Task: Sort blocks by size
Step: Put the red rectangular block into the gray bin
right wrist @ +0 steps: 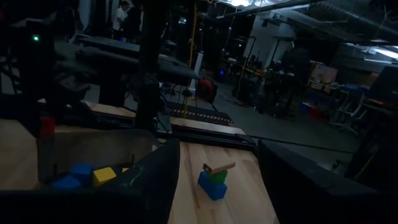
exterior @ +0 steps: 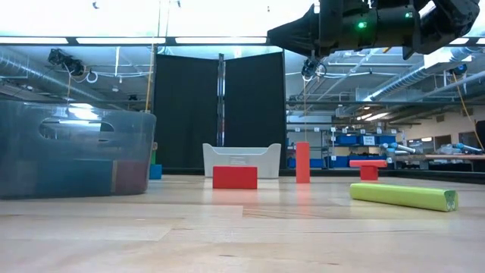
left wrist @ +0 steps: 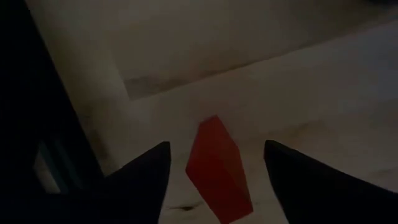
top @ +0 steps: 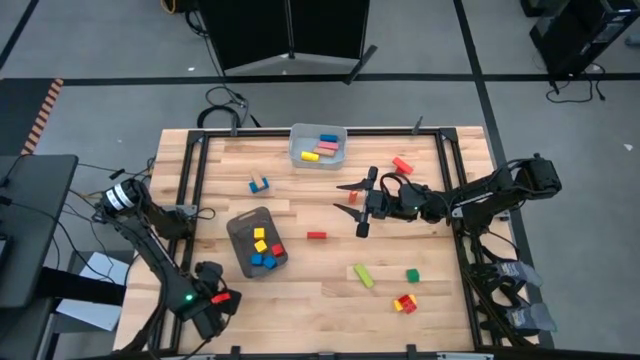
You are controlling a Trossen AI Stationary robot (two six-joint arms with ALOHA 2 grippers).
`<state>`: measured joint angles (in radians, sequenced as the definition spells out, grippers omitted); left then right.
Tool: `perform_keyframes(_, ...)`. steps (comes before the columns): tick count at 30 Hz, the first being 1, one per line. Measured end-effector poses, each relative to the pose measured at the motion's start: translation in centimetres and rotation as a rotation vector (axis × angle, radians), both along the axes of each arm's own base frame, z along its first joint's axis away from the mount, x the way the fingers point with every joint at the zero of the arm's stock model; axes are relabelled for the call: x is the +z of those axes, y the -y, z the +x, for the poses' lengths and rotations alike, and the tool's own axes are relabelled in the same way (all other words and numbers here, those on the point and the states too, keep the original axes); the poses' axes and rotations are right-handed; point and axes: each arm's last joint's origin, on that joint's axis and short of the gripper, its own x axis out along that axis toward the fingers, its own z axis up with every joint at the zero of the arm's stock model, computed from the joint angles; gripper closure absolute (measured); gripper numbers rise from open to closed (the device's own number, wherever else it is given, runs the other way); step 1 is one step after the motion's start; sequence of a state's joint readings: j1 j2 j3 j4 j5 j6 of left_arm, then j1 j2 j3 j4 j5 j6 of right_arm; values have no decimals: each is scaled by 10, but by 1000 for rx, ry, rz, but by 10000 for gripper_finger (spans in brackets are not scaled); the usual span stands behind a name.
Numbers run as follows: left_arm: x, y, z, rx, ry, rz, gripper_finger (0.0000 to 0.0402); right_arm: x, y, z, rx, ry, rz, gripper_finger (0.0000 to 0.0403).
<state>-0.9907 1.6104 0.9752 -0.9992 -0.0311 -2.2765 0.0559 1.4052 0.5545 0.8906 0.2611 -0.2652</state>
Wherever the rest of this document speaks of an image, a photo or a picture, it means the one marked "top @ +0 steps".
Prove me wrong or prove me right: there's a lime green long block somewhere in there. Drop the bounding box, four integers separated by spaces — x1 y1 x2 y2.
353 263 376 289

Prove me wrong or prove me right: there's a black divider screen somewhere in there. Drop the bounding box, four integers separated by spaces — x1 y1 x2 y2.
197 0 380 86

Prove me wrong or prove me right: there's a black side desk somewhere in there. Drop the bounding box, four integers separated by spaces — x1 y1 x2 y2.
0 153 80 310

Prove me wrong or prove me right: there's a dark grey plastic bin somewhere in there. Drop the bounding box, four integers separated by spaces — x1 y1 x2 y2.
225 206 290 279

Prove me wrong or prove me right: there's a black equipment cart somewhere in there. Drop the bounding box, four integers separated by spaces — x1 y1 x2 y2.
519 0 640 79

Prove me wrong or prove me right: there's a black mat with striped edge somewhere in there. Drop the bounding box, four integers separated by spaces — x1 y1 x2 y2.
0 77 65 157

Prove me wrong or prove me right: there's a white sheet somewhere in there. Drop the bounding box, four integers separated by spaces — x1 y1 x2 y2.
54 251 132 332

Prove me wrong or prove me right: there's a black coiled floor cable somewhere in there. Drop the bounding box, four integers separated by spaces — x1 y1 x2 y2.
183 9 261 130

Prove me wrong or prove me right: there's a grey cable pouch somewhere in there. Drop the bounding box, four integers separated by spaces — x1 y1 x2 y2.
494 259 544 289
504 302 558 334

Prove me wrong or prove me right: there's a red and yellow block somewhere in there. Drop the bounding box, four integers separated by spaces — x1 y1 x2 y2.
392 293 418 313

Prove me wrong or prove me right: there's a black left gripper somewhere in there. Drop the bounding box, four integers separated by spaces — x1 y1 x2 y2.
195 260 242 342

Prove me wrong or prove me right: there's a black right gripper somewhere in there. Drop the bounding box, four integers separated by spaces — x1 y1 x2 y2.
332 167 391 239

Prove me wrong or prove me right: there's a clear plastic bin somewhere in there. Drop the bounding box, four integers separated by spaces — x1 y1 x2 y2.
288 122 349 172

